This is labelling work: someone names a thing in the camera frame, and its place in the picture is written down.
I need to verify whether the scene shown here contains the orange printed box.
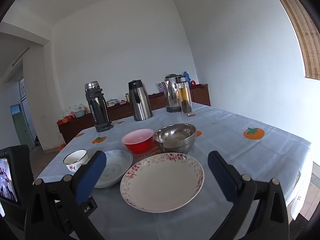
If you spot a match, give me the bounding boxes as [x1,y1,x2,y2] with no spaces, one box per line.
[57,116,75,125]

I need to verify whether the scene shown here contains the pale blue persimmon tablecloth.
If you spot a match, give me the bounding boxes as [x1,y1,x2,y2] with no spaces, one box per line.
[34,102,313,240]

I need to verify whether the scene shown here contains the glass tea bottle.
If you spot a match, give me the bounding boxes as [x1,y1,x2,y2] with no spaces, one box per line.
[176,76,193,117]

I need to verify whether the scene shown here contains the dark wooden sideboard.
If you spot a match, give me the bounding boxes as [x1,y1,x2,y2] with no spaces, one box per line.
[57,84,211,145]

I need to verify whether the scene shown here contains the window grille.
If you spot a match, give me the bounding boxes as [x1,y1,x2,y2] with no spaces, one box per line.
[19,77,27,100]

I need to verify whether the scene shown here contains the steel carafe with black handle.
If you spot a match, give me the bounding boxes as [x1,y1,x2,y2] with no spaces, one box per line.
[128,79,153,122]

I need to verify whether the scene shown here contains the white enamel cup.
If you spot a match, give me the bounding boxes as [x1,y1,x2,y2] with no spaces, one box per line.
[63,149,90,172]

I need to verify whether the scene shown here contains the stainless steel bowl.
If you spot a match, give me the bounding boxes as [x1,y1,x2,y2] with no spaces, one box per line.
[153,123,197,155]

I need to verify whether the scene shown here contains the green door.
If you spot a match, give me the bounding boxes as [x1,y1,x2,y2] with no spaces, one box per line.
[10,104,35,150]

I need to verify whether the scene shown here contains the mesh food cover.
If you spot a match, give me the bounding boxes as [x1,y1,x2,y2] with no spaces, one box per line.
[61,104,88,119]

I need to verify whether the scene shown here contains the stainless electric kettle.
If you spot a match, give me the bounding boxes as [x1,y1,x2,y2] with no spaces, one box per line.
[161,74,187,113]

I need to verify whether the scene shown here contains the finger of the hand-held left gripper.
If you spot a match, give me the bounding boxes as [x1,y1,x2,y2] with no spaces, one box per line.
[82,197,98,216]

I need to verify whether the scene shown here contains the red plastic bowl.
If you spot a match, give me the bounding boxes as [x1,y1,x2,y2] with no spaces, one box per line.
[121,129,155,155]

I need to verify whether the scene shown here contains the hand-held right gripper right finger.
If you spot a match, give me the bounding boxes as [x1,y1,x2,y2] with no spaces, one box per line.
[207,151,290,240]

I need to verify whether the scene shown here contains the tea set tray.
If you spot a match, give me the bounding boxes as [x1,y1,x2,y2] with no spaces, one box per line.
[106,99,127,107]

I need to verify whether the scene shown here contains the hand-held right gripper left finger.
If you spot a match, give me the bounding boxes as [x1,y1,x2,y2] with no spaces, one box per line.
[25,151,107,240]

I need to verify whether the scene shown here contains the dark grey thermos flask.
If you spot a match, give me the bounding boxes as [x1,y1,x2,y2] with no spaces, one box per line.
[84,81,113,132]

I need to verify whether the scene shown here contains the white floral ceramic bowl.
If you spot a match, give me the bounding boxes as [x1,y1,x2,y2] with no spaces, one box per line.
[94,149,133,189]

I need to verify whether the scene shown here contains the large pink floral plate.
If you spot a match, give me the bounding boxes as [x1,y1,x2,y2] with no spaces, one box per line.
[120,152,205,213]

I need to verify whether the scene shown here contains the fluorescent tube light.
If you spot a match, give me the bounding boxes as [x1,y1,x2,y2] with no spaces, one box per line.
[12,47,30,67]

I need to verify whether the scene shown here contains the bamboo window blind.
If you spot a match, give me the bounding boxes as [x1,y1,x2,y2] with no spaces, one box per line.
[265,0,320,80]

